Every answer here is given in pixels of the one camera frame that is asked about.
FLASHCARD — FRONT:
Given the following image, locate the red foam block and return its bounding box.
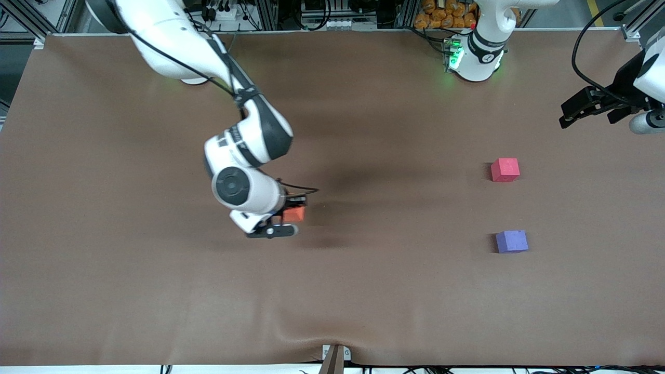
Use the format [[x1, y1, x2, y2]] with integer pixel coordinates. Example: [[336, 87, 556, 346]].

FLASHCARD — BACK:
[[491, 158, 520, 183]]

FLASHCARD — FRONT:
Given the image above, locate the brown table mat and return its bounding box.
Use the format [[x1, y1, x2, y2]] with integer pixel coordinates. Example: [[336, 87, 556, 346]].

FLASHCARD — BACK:
[[0, 31, 665, 367]]

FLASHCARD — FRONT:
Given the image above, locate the purple foam block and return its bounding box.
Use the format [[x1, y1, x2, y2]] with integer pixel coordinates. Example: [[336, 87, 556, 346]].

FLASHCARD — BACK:
[[495, 230, 529, 254]]

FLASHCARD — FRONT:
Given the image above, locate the pile of orange objects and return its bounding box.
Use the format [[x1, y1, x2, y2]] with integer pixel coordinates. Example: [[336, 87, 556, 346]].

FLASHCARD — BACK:
[[414, 0, 478, 30]]

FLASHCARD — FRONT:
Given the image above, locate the white power strip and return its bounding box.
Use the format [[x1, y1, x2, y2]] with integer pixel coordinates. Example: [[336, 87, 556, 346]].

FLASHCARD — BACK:
[[204, 0, 245, 21]]

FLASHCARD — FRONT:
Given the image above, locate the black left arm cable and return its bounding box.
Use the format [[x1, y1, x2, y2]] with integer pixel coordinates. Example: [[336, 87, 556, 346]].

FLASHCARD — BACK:
[[571, 0, 632, 102]]

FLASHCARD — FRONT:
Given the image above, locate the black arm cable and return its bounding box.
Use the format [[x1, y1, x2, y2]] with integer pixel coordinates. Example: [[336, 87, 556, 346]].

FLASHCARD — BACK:
[[112, 0, 319, 198], [571, 0, 632, 102]]

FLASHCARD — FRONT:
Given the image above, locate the aluminium frame rail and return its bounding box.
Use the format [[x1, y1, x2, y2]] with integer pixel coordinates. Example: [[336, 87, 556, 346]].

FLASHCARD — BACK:
[[621, 0, 665, 42], [0, 0, 78, 42]]

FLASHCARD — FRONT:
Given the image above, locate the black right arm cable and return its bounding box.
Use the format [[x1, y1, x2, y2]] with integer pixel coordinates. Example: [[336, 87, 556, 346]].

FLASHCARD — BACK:
[[112, 0, 319, 198]]

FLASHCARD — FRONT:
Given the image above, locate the aluminium frame post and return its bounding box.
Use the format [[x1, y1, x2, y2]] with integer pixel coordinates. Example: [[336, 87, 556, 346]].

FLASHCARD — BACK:
[[396, 0, 417, 29], [258, 0, 280, 32]]

